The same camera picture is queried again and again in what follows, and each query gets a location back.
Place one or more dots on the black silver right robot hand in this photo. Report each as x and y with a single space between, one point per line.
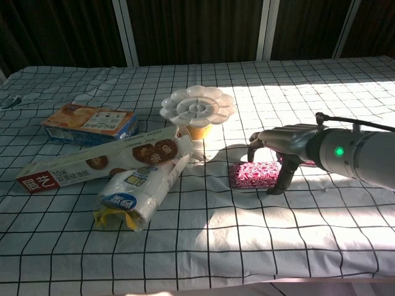
287 138

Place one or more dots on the pink patterned small box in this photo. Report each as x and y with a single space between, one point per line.
253 174

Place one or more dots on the yellow white cup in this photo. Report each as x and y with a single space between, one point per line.
198 133

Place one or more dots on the white flower-shaped paint palette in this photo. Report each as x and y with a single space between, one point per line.
197 106

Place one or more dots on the white grid-checked tablecloth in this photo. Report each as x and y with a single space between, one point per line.
247 234

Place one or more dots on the long white baking paper box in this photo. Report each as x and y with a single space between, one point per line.
92 165

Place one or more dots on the orange blue cookie box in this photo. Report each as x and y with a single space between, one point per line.
89 123

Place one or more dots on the white window frame bar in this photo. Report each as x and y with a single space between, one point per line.
126 31
267 27
347 27

